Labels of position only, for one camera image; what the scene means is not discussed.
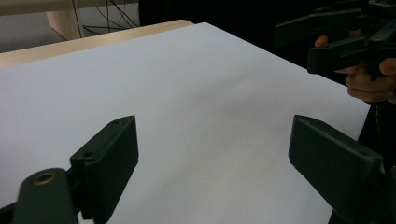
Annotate white table mat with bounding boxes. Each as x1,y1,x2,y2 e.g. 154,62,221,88
0,21,372,224

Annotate light wooden table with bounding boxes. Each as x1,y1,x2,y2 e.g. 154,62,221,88
0,19,194,70

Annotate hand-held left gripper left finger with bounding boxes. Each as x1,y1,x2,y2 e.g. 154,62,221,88
69,115,139,224

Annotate black curtain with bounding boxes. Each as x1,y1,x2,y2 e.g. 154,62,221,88
138,0,396,87

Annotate bundle of black cables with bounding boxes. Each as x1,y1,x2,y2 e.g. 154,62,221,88
71,0,140,36

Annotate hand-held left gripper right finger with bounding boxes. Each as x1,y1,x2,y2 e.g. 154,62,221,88
288,114,387,224

